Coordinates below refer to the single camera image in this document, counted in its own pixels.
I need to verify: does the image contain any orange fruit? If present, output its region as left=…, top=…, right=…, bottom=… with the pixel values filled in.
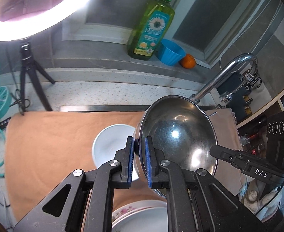
left=180, top=54, right=196, bottom=69

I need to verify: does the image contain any ring light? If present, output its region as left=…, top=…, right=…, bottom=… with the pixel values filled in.
left=0, top=0, right=108, bottom=42

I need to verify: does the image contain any black cable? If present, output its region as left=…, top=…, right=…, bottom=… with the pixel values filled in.
left=9, top=89, right=31, bottom=108

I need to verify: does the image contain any floral deep plate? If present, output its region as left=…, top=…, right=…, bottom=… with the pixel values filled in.
left=112, top=202, right=168, bottom=231

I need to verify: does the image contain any green dish soap bottle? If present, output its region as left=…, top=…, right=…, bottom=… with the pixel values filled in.
left=127, top=0, right=175, bottom=60

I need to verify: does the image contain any large steel bowl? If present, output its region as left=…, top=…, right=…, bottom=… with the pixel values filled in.
left=133, top=95, right=218, bottom=198

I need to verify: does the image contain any black tripod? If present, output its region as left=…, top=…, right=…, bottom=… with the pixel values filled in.
left=20, top=38, right=56, bottom=113

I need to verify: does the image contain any blue plastic cup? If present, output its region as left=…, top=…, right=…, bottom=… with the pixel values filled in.
left=156, top=39, right=186, bottom=67

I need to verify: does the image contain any light blue ceramic bowl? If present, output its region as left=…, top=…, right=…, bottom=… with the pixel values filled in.
left=92, top=124, right=135, bottom=168

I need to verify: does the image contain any gloved right hand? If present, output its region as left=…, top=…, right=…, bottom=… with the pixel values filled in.
left=238, top=180, right=282, bottom=222

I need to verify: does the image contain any chrome kitchen faucet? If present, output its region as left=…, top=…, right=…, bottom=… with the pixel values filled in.
left=189, top=53, right=258, bottom=104

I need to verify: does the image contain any beige cloth mat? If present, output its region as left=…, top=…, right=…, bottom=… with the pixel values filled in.
left=5, top=109, right=247, bottom=222

